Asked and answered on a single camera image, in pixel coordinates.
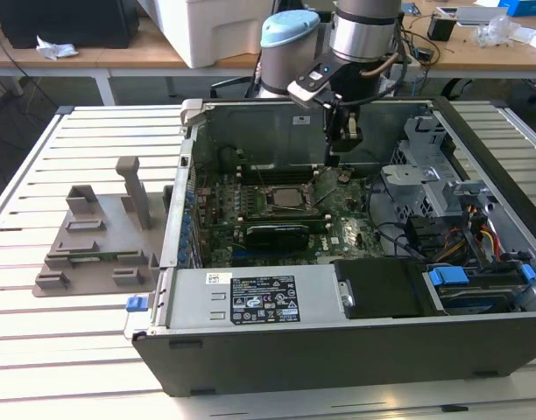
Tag silver CPU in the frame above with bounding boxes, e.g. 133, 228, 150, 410
270, 187, 314, 210

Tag CPU socket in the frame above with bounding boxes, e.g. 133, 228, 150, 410
261, 183, 316, 214

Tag small black cube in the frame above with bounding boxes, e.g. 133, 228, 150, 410
427, 12, 456, 43

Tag metal socket cover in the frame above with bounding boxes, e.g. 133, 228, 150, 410
307, 168, 340, 203

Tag wooden desk with clutter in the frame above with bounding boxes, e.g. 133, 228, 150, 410
394, 8, 536, 84

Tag black RAM slot bank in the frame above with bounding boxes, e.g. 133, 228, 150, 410
244, 208, 328, 223
240, 164, 317, 186

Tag silver drive cage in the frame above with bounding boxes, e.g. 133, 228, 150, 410
379, 115, 492, 220

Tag flat grey white box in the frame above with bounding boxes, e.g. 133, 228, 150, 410
455, 3, 510, 26

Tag green motherboard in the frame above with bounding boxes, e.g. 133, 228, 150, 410
193, 165, 383, 268

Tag clear plastic bags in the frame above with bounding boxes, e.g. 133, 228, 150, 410
473, 15, 522, 47

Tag large white box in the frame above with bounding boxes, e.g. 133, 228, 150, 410
138, 0, 295, 70

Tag black graphics card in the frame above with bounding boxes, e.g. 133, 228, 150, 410
243, 221, 312, 254

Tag blue cardboard box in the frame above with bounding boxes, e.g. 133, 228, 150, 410
497, 0, 536, 18

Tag black drive bay cover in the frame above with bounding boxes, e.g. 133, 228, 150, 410
331, 257, 447, 320

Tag hard disk in blue carrier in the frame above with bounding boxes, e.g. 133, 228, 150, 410
423, 262, 536, 317

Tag grey power supply unit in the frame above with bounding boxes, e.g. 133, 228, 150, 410
166, 266, 344, 330

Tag grey parts rack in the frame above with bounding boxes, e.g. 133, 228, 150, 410
31, 154, 175, 298

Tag open PC case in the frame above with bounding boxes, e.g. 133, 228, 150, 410
123, 95, 536, 397

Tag large black box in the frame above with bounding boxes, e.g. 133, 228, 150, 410
0, 0, 141, 50

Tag crumpled white paper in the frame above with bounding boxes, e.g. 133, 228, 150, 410
35, 34, 80, 61

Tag green RAM stick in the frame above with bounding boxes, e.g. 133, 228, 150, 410
66, 249, 143, 260

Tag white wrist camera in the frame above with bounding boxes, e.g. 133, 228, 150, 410
286, 63, 344, 109

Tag grey case release handle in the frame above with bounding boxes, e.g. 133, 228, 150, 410
180, 98, 207, 129

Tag coloured power wire bundle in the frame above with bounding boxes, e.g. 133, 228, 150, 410
442, 204, 502, 264

